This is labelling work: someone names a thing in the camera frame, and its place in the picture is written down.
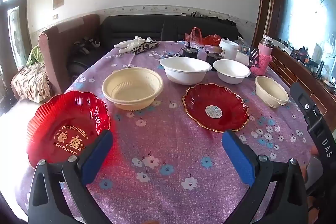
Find black round device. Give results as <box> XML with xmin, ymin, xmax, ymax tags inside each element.
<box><xmin>182</xmin><ymin>42</ymin><xmax>200</xmax><ymax>58</ymax></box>
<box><xmin>205</xmin><ymin>47</ymin><xmax>223</xmax><ymax>71</ymax></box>

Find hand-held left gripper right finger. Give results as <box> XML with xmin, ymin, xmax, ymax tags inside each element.
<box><xmin>221</xmin><ymin>130</ymin><xmax>309</xmax><ymax>224</ymax></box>

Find purple floral tablecloth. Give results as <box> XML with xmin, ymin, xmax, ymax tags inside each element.
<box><xmin>16</xmin><ymin>40</ymin><xmax>319</xmax><ymax>224</ymax></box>

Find white plastic jar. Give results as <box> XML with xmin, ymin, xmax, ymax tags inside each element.
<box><xmin>219</xmin><ymin>38</ymin><xmax>239</xmax><ymax>60</ymax></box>

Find red plastic bag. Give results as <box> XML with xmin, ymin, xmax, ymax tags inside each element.
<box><xmin>184</xmin><ymin>27</ymin><xmax>221</xmax><ymax>46</ymax></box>

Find brown armchair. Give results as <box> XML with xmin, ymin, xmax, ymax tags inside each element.
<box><xmin>38</xmin><ymin>13</ymin><xmax>101</xmax><ymax>94</ymax></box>

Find wooden brick pattern cabinet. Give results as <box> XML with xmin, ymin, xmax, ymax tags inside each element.
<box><xmin>256</xmin><ymin>0</ymin><xmax>336</xmax><ymax>140</ymax></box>

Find red plate with gold print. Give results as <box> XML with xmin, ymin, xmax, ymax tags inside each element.
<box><xmin>26</xmin><ymin>91</ymin><xmax>111</xmax><ymax>169</ymax></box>

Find large white bowl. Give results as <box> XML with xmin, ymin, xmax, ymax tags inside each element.
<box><xmin>159</xmin><ymin>56</ymin><xmax>212</xmax><ymax>85</ymax></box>

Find small cream bowl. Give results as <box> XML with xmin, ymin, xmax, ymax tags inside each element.
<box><xmin>254</xmin><ymin>75</ymin><xmax>290</xmax><ymax>108</ymax></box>

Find white gloves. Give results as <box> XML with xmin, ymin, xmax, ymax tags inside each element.
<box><xmin>114</xmin><ymin>36</ymin><xmax>153</xmax><ymax>54</ymax></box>

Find large cream bowl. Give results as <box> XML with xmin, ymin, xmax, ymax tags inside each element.
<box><xmin>102</xmin><ymin>67</ymin><xmax>164</xmax><ymax>111</ymax></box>

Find medium white bowl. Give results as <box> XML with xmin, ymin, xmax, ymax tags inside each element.
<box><xmin>213</xmin><ymin>59</ymin><xmax>251</xmax><ymax>84</ymax></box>

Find red plate with gold rim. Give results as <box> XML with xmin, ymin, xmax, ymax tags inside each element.
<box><xmin>182</xmin><ymin>83</ymin><xmax>250</xmax><ymax>133</ymax></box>

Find patterned blanket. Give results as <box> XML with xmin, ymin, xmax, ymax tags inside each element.
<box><xmin>10</xmin><ymin>63</ymin><xmax>49</xmax><ymax>103</ymax></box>

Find person's right hand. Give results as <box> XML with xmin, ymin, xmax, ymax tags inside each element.
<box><xmin>301</xmin><ymin>147</ymin><xmax>320</xmax><ymax>183</ymax></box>

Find green cloth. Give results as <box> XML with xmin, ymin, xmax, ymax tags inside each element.
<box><xmin>26</xmin><ymin>45</ymin><xmax>44</xmax><ymax>66</ymax></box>

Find glass panel door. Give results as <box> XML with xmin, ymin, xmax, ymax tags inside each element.
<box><xmin>0</xmin><ymin>0</ymin><xmax>31</xmax><ymax>109</ymax></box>

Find pink bottle with knitted sleeve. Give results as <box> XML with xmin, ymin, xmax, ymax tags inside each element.
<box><xmin>249</xmin><ymin>35</ymin><xmax>274</xmax><ymax>76</ymax></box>

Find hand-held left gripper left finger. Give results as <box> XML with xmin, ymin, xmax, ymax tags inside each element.
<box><xmin>28</xmin><ymin>130</ymin><xmax>114</xmax><ymax>224</ymax></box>

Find black sofa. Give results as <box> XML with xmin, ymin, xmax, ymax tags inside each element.
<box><xmin>100</xmin><ymin>15</ymin><xmax>240</xmax><ymax>48</ymax></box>

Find small white container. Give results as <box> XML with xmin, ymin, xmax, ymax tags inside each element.
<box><xmin>235</xmin><ymin>51</ymin><xmax>250</xmax><ymax>66</ymax></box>

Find leopard print pouch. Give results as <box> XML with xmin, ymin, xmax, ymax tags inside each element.
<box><xmin>130</xmin><ymin>40</ymin><xmax>160</xmax><ymax>56</ymax></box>

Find large glossy screen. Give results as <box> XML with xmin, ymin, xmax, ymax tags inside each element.
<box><xmin>276</xmin><ymin>0</ymin><xmax>336</xmax><ymax>62</ymax></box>

